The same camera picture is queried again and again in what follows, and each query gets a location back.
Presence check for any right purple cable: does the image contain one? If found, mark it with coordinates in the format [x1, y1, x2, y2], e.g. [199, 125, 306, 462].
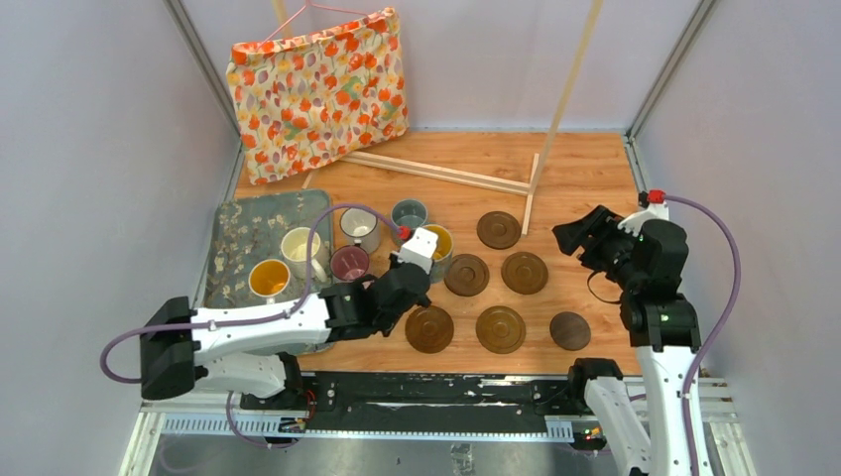
[637, 189, 742, 476]

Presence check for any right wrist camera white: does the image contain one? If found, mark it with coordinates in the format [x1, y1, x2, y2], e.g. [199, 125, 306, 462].
[617, 201, 669, 238]

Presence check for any pink mug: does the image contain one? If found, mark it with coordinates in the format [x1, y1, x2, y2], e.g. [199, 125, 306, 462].
[329, 246, 370, 282]

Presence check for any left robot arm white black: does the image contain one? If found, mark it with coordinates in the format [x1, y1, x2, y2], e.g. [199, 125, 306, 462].
[140, 263, 431, 410]

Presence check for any floral grey tray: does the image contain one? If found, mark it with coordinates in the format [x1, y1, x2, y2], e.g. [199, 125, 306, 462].
[197, 189, 332, 308]

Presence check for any small dark brown coaster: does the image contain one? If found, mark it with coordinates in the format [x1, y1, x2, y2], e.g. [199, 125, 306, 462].
[549, 311, 591, 351]

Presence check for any wooden rack frame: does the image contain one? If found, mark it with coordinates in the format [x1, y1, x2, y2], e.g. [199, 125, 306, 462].
[272, 0, 604, 238]

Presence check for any purple cable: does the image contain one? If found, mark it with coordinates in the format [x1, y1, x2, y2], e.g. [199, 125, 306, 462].
[98, 202, 412, 451]
[637, 189, 742, 476]

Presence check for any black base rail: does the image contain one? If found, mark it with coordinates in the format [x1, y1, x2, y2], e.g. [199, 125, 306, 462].
[234, 371, 593, 435]

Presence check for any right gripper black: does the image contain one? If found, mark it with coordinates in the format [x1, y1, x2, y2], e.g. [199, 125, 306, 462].
[551, 204, 643, 292]

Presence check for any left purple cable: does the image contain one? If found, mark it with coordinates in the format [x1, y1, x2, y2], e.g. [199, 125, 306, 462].
[98, 202, 412, 451]

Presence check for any blue mug yellow inside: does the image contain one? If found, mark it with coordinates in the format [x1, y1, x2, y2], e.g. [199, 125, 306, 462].
[423, 224, 453, 284]

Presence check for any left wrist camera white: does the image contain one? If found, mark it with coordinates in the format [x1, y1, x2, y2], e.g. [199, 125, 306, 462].
[396, 227, 438, 274]

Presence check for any cream mug on tray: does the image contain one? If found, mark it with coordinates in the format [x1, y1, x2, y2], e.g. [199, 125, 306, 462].
[281, 227, 329, 283]

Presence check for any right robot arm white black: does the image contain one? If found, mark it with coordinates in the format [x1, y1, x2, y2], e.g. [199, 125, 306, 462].
[552, 204, 713, 475]

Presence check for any white mug orange inside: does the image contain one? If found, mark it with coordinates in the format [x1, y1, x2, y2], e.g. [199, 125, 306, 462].
[248, 259, 291, 304]

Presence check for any floral orange fabric bag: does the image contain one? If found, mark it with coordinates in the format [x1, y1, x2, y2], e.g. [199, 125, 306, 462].
[226, 7, 410, 184]

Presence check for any pink wire hanger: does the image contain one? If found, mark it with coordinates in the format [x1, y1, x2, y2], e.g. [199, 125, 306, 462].
[262, 0, 367, 44]

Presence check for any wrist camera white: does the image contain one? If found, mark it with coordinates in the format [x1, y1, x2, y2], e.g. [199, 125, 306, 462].
[396, 227, 438, 274]
[617, 201, 669, 238]

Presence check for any white grey mug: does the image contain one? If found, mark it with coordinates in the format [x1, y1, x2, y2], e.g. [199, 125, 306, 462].
[339, 208, 381, 255]

